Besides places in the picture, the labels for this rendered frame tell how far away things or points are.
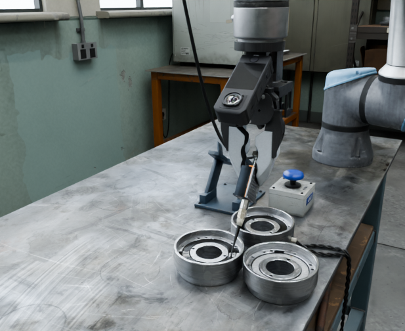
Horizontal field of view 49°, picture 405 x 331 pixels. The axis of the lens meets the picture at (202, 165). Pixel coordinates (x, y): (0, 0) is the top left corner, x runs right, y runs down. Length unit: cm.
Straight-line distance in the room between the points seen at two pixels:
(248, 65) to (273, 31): 5
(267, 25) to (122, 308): 42
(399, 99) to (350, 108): 12
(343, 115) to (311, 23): 343
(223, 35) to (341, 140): 193
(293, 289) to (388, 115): 57
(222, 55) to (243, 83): 238
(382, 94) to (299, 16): 353
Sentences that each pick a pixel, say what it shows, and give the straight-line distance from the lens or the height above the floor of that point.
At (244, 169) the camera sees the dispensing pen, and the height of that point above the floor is 95.
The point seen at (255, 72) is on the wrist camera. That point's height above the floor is 109.
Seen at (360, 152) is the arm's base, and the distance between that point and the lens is 116.
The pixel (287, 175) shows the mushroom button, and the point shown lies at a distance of 86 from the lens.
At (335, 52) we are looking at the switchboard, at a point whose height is 75.
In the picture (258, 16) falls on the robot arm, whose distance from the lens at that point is 61.
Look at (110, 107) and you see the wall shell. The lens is 285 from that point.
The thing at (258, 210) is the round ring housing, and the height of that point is 83.
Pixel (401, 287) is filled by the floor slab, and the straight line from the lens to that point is 222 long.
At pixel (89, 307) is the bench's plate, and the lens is 64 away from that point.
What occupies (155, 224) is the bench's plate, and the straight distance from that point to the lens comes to 83.
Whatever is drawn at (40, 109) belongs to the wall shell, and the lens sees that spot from 247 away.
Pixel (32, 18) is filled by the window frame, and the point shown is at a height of 113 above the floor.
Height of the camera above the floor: 118
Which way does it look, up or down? 20 degrees down
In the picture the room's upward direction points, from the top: straight up
